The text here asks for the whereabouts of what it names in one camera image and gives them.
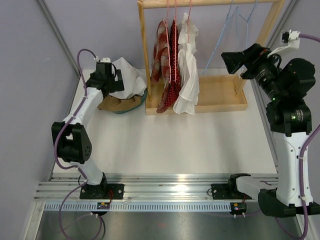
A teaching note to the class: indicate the white ruffled skirt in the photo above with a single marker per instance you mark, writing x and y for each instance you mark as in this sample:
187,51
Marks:
190,86

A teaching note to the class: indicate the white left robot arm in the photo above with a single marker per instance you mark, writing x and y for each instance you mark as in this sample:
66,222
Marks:
71,141

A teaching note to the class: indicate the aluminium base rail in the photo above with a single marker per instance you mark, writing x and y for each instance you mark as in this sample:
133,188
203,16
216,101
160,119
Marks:
139,187

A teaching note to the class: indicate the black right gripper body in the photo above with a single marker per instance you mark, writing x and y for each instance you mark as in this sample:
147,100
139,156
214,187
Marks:
263,70

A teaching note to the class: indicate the wooden clothes rack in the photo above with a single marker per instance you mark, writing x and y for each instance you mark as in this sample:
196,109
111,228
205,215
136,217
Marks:
219,90

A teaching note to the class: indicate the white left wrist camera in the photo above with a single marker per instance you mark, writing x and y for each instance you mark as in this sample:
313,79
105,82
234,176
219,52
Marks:
102,60

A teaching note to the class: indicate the red polka dot skirt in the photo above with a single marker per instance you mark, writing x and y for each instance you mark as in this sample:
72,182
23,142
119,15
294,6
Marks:
173,89

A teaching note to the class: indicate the red plaid skirt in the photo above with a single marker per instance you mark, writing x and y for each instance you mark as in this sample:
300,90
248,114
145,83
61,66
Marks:
161,65

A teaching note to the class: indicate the white shirt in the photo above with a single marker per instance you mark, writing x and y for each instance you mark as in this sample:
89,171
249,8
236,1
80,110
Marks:
134,80

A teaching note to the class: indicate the white slotted cable duct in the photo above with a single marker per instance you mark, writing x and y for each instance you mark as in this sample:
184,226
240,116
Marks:
119,206

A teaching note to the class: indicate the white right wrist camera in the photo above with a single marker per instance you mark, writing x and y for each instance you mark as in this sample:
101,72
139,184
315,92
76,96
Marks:
290,40

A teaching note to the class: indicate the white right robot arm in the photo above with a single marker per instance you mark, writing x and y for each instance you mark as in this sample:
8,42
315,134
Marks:
290,121

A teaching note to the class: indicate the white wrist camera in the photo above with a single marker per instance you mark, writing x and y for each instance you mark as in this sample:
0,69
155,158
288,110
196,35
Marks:
290,40
102,60

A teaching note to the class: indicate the pink wire hanger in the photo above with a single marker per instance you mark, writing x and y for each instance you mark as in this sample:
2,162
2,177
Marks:
167,39
189,22
175,44

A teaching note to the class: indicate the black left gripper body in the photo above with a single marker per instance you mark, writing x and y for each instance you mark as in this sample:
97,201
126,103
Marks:
115,85

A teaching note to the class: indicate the teal plastic tub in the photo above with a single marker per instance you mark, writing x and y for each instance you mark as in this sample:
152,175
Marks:
127,105

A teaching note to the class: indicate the brown skirt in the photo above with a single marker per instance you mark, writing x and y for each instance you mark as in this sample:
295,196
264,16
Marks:
109,103

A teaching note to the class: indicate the blue wire hanger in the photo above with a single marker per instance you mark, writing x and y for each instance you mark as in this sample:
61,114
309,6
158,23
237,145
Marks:
228,19
247,21

